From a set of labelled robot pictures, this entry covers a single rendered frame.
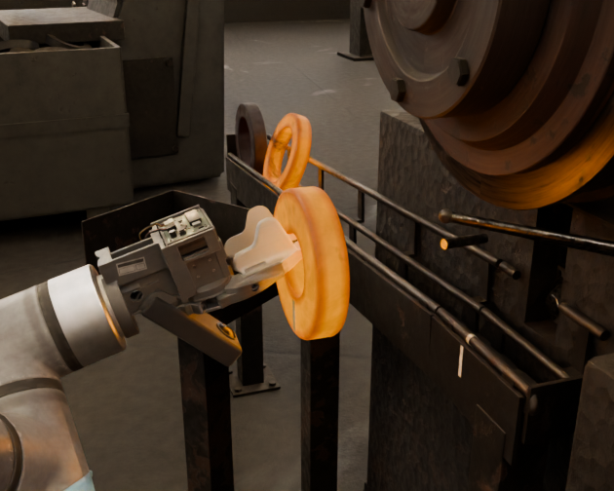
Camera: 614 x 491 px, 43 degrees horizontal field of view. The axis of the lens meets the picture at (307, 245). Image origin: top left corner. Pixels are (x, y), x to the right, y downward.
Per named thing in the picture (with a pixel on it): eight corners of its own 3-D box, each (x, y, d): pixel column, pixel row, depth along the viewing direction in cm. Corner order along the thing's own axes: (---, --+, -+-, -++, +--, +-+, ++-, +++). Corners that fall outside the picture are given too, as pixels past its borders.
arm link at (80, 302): (89, 384, 72) (82, 335, 80) (138, 362, 73) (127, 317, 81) (49, 305, 68) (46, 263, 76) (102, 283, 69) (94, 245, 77)
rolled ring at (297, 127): (256, 202, 174) (270, 205, 176) (289, 187, 158) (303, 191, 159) (270, 124, 178) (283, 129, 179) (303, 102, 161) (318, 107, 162)
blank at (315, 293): (297, 173, 85) (268, 176, 84) (351, 205, 71) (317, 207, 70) (300, 305, 90) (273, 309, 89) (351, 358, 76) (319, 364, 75)
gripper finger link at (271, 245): (315, 205, 74) (225, 240, 73) (329, 256, 77) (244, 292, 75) (304, 194, 77) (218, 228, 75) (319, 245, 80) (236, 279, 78)
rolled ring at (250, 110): (251, 106, 174) (265, 105, 175) (232, 100, 191) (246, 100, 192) (256, 186, 179) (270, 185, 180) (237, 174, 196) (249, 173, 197)
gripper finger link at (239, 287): (286, 267, 74) (200, 302, 73) (289, 281, 75) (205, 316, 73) (271, 249, 78) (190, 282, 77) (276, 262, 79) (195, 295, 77)
